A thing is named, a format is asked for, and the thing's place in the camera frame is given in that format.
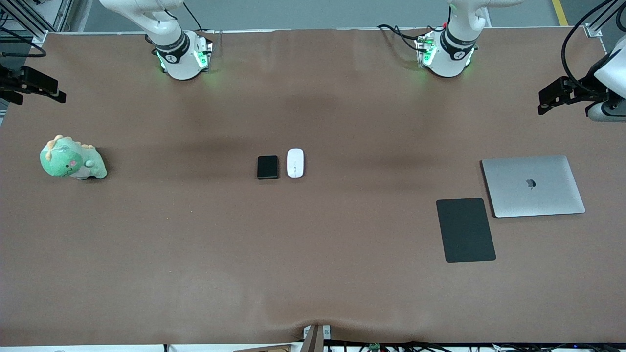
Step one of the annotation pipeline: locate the black phone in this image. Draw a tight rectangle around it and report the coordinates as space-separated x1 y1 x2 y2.
257 155 279 180

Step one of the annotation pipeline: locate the white computer mouse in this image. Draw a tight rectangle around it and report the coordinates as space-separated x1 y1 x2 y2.
287 148 305 179

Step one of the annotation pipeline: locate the black mouse pad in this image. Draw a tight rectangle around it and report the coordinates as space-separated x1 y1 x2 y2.
436 198 497 263

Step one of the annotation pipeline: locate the green dinosaur plush toy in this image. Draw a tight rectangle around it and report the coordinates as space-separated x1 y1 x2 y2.
40 135 108 180

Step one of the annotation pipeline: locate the silver closed laptop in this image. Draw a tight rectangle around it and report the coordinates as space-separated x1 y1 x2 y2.
481 155 586 218

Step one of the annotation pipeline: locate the brown table cover mat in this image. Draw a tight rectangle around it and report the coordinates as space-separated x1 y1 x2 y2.
0 28 626 346

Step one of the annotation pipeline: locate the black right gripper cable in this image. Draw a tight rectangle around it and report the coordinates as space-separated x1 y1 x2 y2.
0 38 48 59

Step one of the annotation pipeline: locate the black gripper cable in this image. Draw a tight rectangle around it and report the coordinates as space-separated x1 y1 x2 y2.
0 38 48 59
561 0 626 93

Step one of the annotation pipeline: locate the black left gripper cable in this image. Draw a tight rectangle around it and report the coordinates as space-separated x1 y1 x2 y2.
561 0 626 93

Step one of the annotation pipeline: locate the aluminium frame profile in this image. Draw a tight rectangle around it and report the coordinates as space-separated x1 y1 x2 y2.
583 0 626 39
0 0 74 44

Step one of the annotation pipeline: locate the black right arm base cable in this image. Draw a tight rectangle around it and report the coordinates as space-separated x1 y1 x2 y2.
182 0 205 32

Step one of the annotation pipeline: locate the black arm base cable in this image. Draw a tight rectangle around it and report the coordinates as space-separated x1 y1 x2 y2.
377 23 431 52
182 0 205 32

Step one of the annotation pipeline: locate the black left arm base cable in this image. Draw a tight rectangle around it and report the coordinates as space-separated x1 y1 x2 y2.
377 23 431 52

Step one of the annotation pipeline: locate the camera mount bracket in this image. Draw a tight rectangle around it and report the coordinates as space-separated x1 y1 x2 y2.
301 324 332 352

